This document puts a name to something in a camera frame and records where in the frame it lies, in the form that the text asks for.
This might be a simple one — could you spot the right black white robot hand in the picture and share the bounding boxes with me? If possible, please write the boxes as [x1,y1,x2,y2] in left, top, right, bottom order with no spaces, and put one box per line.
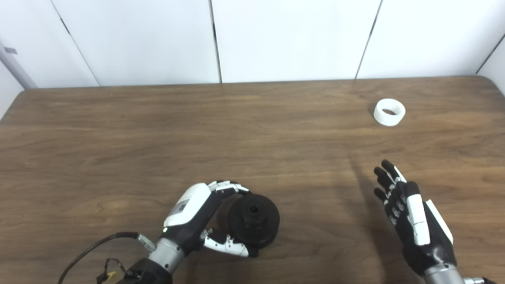
[374,159,457,277]

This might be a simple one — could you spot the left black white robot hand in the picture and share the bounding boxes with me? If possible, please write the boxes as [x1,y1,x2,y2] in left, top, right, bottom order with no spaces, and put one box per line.
[163,181,259,258]

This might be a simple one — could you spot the round black stepped part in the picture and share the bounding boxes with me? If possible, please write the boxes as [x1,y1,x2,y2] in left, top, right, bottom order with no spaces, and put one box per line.
[228,194,281,249]

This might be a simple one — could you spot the white toothed ring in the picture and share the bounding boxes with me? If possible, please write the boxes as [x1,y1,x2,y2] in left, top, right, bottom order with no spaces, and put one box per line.
[373,99,406,127]

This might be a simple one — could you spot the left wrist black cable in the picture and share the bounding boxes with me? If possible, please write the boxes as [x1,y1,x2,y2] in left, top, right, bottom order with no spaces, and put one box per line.
[58,232,157,284]

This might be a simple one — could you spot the left arm thin wire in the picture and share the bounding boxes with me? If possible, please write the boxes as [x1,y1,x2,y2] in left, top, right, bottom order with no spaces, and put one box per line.
[97,258,127,284]

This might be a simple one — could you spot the gray wall corner post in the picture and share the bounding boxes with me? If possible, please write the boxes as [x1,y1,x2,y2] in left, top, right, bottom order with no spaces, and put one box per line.
[0,39,38,90]

